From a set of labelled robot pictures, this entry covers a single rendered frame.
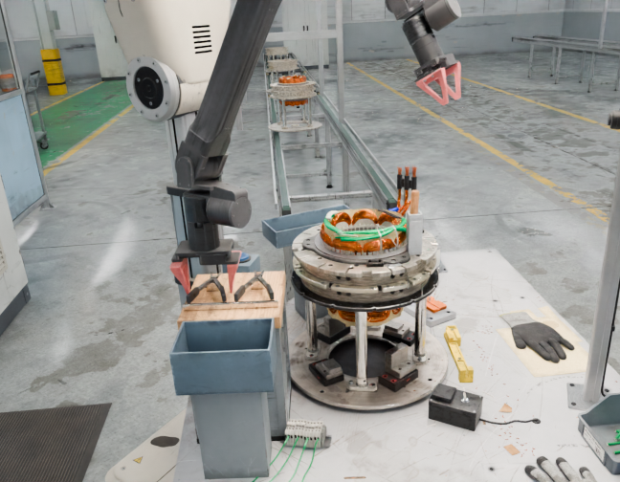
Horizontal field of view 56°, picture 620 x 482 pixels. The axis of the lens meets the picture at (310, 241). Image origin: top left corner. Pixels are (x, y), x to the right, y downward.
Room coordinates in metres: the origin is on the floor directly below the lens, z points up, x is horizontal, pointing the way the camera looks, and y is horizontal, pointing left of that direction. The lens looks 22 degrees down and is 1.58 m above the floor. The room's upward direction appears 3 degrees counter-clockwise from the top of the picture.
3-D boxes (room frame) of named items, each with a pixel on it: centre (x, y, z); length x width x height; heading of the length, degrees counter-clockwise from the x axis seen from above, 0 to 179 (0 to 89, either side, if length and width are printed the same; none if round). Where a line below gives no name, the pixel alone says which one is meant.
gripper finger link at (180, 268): (1.01, 0.23, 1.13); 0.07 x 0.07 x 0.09; 0
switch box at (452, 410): (0.97, -0.28, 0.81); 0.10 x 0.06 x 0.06; 60
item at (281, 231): (1.45, -0.01, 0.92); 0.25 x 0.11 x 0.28; 113
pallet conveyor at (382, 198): (7.31, 0.14, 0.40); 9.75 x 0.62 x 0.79; 3
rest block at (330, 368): (1.11, -0.03, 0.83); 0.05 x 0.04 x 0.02; 26
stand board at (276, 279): (1.03, 0.15, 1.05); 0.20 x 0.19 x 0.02; 179
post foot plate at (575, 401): (1.01, -0.58, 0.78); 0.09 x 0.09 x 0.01; 68
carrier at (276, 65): (6.20, 0.19, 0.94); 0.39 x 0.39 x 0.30
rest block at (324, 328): (1.28, -0.04, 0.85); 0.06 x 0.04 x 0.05; 134
